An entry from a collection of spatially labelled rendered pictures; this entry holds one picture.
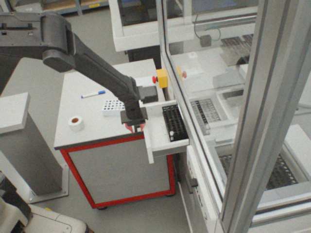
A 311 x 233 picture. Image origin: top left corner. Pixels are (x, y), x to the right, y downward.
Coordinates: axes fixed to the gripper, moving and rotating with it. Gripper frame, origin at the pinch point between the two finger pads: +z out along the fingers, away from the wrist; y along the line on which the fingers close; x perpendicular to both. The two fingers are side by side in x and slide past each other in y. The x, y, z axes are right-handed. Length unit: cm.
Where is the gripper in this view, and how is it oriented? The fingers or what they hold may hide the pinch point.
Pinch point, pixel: (136, 130)
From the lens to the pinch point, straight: 107.3
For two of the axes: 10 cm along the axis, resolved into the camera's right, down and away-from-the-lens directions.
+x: -1.7, -6.8, 7.1
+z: 0.8, 7.1, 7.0
